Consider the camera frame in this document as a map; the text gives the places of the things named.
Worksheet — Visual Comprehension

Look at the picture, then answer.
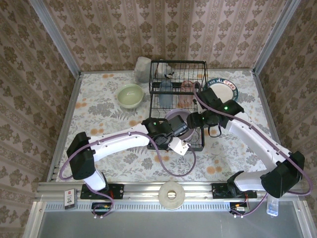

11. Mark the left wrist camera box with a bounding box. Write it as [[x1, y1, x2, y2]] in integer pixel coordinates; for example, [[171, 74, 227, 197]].
[[168, 138, 190, 156]]

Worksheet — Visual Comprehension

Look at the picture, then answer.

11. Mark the black wire dish rack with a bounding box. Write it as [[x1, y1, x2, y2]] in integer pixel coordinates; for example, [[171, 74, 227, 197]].
[[147, 60, 209, 151]]

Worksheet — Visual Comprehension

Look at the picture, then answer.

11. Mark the aluminium corner post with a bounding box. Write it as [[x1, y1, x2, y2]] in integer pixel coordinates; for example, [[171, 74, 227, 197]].
[[252, 0, 302, 75], [27, 0, 83, 78]]

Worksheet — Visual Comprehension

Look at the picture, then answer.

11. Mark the black white card box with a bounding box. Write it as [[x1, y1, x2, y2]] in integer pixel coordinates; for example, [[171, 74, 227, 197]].
[[63, 188, 77, 210]]

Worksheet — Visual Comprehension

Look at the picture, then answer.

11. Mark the blue glass cup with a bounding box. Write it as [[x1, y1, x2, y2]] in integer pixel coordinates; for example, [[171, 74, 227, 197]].
[[158, 79, 173, 108]]

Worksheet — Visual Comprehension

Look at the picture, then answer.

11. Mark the black connector bracket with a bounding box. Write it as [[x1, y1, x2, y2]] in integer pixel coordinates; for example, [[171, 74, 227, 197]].
[[229, 202, 250, 215], [91, 202, 112, 216]]

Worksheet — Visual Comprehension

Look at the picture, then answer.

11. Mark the green bowl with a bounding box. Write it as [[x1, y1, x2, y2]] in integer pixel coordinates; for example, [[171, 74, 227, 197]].
[[116, 83, 144, 109]]

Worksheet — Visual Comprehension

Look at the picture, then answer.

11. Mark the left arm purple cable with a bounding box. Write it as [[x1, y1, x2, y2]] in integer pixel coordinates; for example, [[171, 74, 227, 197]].
[[60, 131, 198, 220]]

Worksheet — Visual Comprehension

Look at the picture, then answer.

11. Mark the pink glass cup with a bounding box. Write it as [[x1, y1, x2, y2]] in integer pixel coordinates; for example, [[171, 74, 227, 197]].
[[180, 79, 194, 109]]

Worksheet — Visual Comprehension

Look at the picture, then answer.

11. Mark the grey slotted cable duct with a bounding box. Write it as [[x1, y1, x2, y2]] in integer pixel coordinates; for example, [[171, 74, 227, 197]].
[[46, 201, 270, 213]]

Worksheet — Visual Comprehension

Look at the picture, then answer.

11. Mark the purple bowl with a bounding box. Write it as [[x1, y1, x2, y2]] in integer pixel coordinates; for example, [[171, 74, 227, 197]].
[[164, 108, 196, 141]]

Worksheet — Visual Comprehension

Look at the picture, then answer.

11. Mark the aluminium rail beam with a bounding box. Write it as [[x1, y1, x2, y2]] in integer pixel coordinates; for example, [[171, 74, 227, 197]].
[[36, 180, 304, 201]]

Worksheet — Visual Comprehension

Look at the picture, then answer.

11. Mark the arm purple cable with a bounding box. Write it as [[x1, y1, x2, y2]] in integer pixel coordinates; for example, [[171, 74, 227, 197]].
[[60, 131, 198, 220], [193, 81, 312, 219]]

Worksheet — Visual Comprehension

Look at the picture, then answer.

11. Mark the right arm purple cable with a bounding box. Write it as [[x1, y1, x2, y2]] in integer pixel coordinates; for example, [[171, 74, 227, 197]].
[[193, 81, 312, 219]]

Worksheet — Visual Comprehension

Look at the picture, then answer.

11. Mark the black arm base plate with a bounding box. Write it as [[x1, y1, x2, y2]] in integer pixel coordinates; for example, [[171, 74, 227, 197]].
[[80, 183, 124, 200], [211, 183, 258, 199]]

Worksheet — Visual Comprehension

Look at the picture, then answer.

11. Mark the white tape roll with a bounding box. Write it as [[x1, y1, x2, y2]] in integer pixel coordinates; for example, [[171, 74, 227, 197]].
[[158, 181, 185, 211]]

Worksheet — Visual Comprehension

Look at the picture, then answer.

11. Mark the clear plastic box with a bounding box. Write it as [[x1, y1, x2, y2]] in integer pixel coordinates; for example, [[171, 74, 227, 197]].
[[266, 195, 279, 218]]

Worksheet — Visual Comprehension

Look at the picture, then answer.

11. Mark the green rimmed white plate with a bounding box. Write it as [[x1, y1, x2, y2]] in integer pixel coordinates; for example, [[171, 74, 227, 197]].
[[202, 77, 240, 107]]

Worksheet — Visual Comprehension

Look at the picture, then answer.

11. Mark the floral table mat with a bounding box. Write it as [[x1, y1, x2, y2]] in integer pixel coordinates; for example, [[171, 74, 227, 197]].
[[54, 69, 286, 183]]

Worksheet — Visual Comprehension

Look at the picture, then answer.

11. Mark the grey metal panel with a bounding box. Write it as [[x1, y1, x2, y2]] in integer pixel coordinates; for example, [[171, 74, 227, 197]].
[[23, 200, 317, 238]]

